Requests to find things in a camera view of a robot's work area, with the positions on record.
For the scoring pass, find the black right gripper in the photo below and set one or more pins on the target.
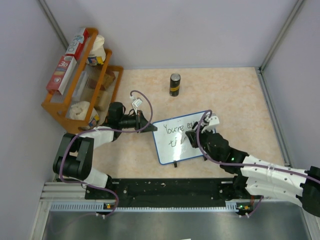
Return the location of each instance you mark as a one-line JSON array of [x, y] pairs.
[[192, 135]]

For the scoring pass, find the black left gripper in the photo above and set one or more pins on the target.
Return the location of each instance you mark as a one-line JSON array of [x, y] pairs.
[[140, 123]]

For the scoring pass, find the blue framed whiteboard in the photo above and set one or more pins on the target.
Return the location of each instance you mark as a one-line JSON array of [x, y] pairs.
[[168, 136]]

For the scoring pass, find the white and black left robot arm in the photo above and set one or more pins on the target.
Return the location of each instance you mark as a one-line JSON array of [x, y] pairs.
[[74, 158]]

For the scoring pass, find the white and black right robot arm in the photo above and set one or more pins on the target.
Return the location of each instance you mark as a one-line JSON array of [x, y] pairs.
[[256, 177]]

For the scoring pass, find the black Schweppes can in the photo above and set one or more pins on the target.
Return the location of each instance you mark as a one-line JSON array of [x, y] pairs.
[[174, 87]]

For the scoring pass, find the tan wrapped soap block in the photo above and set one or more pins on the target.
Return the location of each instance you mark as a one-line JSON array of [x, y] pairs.
[[101, 102]]

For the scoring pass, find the brown wrapped soap block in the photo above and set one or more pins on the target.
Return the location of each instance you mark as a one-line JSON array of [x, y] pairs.
[[109, 78]]

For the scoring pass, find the orange wooden shelf rack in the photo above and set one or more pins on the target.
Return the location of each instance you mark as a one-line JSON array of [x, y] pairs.
[[58, 106]]

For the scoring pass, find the white bag lower shelf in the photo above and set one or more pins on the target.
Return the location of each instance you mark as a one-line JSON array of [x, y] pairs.
[[79, 110]]

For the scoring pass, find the clear plastic sheet pack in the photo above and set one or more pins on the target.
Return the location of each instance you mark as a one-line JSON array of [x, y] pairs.
[[87, 80]]

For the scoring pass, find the white bag with cartoon label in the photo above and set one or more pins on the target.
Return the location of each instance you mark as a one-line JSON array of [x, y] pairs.
[[97, 54]]

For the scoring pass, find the red and white foil box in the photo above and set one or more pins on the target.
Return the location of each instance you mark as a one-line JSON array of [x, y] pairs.
[[61, 75]]

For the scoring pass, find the red and white wrap box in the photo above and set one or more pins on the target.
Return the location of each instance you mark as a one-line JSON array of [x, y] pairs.
[[77, 43]]

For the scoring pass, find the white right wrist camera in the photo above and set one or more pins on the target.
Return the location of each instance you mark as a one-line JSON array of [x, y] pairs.
[[210, 123]]

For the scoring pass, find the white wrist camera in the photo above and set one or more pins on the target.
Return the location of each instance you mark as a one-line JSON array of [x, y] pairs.
[[136, 102], [210, 123]]

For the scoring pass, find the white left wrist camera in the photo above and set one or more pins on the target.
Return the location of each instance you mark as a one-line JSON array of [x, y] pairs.
[[136, 102]]

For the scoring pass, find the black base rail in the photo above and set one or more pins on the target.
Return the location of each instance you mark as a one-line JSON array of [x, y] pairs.
[[176, 192]]

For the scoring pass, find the grey slotted cable duct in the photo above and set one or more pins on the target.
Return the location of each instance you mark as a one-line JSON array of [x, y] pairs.
[[59, 206]]

